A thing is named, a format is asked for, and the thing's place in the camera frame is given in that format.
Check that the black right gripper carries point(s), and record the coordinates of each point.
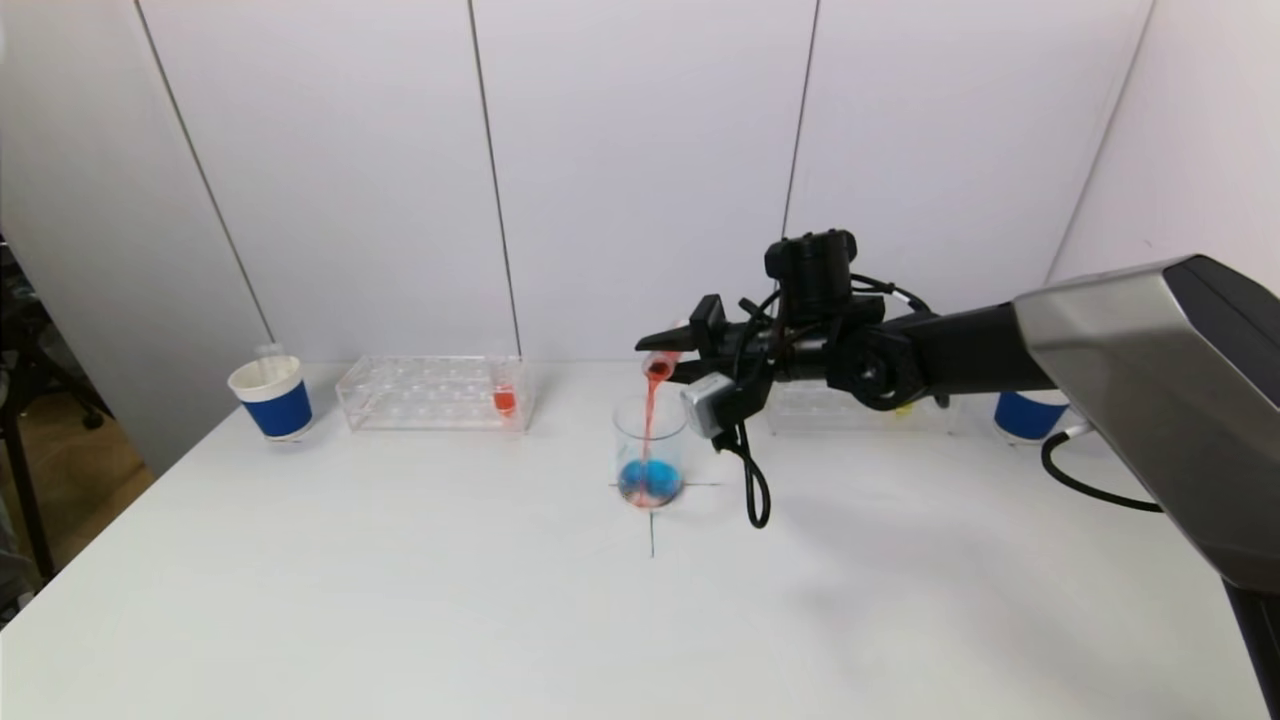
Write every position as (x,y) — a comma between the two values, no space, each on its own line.
(711,327)

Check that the red pigment test tube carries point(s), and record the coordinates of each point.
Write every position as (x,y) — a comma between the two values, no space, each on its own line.
(660,368)
(504,401)

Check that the blue pigment test tube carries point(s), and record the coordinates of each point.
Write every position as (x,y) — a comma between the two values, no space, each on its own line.
(268,358)

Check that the silver and black right arm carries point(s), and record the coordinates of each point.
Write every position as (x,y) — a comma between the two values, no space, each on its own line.
(1100,360)

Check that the clear glass beaker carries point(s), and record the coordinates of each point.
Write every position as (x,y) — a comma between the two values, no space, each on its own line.
(650,480)

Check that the clear acrylic test tube rack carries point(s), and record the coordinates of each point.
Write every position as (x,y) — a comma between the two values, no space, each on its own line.
(830,412)
(430,395)

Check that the blue sleeved white paper cup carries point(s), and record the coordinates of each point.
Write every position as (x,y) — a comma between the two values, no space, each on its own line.
(1025,418)
(281,410)

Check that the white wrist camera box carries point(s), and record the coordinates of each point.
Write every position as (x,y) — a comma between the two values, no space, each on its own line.
(708,405)

